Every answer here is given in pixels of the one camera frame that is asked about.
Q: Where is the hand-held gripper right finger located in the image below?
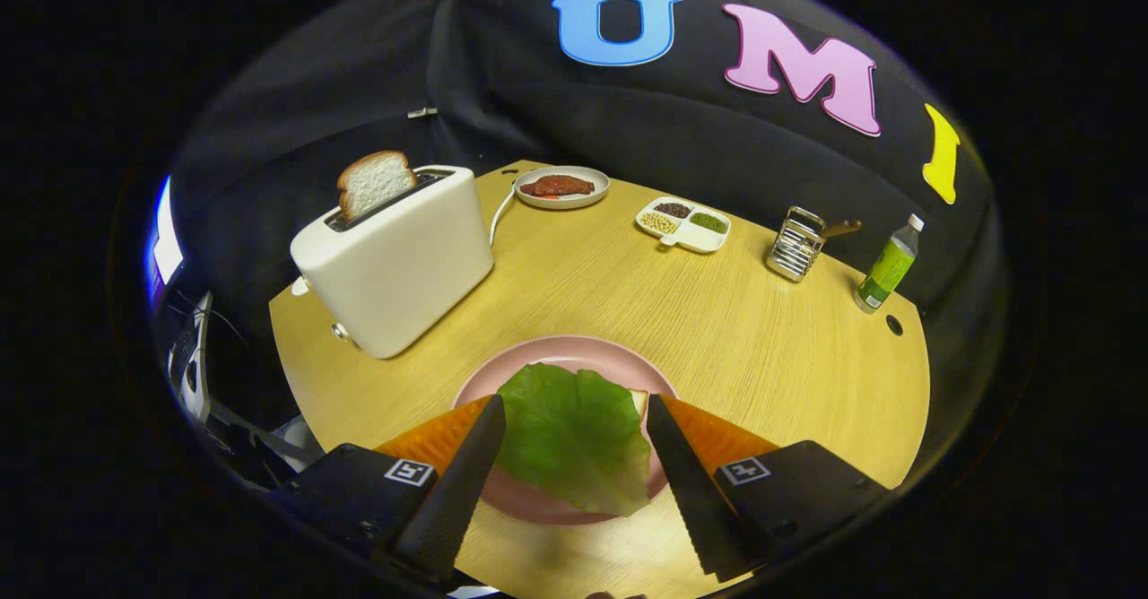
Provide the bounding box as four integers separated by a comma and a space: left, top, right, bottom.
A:
648, 395, 889, 582

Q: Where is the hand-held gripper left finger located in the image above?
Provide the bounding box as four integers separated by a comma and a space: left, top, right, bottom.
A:
283, 395, 508, 585

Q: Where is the green lettuce leaf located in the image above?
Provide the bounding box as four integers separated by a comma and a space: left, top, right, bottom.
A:
495, 362, 653, 517

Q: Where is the pink round plate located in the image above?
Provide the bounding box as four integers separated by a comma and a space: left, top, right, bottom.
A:
451, 335, 680, 526

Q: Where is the white toaster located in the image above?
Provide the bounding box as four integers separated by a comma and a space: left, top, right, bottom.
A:
289, 165, 496, 360

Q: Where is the white divided dish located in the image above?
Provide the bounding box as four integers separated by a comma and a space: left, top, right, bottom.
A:
635, 195, 732, 254

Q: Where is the green label plastic bottle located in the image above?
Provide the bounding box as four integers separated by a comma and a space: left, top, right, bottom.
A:
854, 213, 926, 314

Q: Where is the beige round plate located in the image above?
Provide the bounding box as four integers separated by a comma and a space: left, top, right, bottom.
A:
514, 165, 612, 211

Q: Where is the brown meat slice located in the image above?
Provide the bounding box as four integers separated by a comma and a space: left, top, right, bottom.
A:
520, 174, 596, 199

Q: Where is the black backdrop cloth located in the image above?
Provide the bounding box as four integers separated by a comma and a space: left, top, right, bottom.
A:
166, 0, 1001, 456

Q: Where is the metal wire rack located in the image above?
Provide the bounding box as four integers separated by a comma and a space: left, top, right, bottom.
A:
765, 206, 827, 283

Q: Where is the white toaster cable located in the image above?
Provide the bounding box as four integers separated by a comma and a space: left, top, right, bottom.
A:
488, 185, 519, 247

